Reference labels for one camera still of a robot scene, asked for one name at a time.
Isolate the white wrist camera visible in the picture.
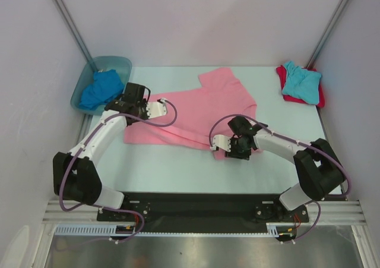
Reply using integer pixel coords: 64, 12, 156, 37
210, 134, 232, 152
146, 99, 167, 119

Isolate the teal folded t shirt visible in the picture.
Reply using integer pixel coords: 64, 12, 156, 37
282, 61, 322, 105

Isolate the red folded t shirt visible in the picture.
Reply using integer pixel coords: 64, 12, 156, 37
276, 61, 325, 108

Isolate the front aluminium rail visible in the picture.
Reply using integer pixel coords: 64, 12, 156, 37
42, 200, 366, 226

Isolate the left aluminium corner post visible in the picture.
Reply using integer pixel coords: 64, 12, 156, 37
52, 0, 92, 62

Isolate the slotted cable duct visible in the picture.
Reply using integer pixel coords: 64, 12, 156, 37
55, 224, 135, 237
266, 223, 299, 238

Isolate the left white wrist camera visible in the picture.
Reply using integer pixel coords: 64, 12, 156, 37
146, 99, 167, 119

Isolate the aluminium corner post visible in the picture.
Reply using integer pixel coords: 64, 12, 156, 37
52, 0, 92, 62
306, 0, 351, 69

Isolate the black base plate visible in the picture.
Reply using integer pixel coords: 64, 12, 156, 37
87, 193, 317, 234

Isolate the left slotted cable duct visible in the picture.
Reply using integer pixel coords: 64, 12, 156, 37
55, 224, 135, 237

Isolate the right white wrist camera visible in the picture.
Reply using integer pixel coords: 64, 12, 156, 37
210, 134, 232, 152

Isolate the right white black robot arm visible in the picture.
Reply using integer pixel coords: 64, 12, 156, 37
222, 115, 348, 221

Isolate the pink t shirt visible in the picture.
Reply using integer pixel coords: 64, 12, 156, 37
123, 68, 257, 150

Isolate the blue crumpled t shirt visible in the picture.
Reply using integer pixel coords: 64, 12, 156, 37
79, 70, 124, 111

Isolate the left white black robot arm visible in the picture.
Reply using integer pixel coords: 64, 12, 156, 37
53, 83, 151, 220

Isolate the right slotted cable duct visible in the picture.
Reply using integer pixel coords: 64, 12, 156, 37
266, 223, 299, 238

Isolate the right aluminium corner post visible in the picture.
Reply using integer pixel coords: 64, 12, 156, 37
306, 0, 351, 69

